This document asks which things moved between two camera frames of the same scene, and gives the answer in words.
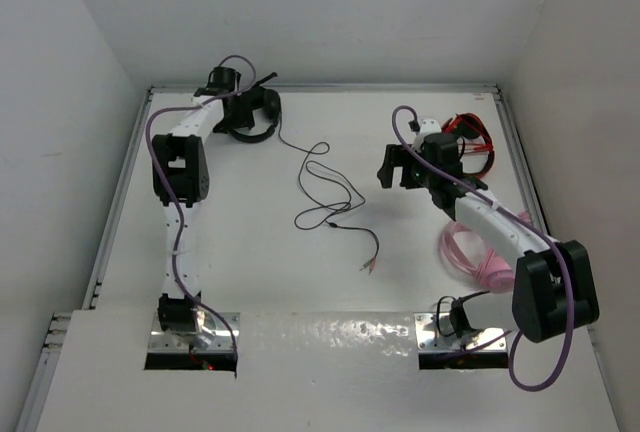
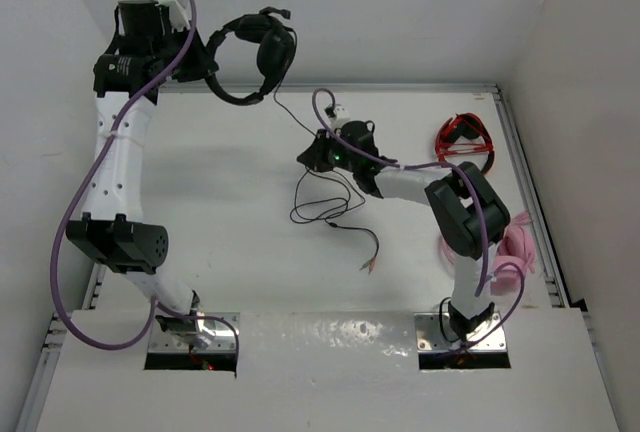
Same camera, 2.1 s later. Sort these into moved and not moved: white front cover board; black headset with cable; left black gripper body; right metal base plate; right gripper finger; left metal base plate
Moved: black headset with cable; right gripper finger; left black gripper body
Not moved: white front cover board; left metal base plate; right metal base plate
